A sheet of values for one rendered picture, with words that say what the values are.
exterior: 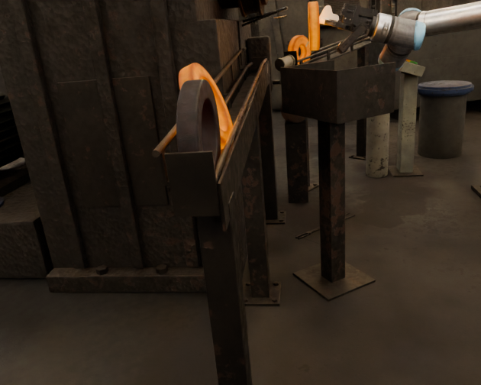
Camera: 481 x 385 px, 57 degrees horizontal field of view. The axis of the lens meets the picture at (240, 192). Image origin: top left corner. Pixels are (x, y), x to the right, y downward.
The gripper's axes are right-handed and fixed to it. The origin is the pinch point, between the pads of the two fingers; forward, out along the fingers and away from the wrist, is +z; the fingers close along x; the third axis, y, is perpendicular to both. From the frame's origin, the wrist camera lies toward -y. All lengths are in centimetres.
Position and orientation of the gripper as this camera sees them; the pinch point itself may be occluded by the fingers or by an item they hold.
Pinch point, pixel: (314, 20)
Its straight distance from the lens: 163.5
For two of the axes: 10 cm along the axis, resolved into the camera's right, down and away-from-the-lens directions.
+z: -9.7, -2.3, 0.5
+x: -1.3, 3.5, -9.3
